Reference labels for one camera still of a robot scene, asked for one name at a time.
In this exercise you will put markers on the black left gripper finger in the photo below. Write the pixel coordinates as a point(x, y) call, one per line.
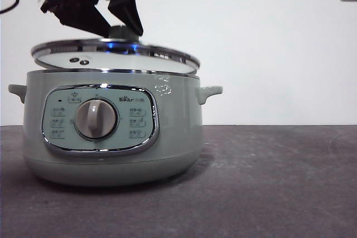
point(83, 18)
point(127, 12)

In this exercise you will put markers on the glass lid with green knob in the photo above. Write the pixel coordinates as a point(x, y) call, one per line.
point(111, 61)

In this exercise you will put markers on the pale green electric cooking pot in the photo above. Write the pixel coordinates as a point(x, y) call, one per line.
point(178, 126)

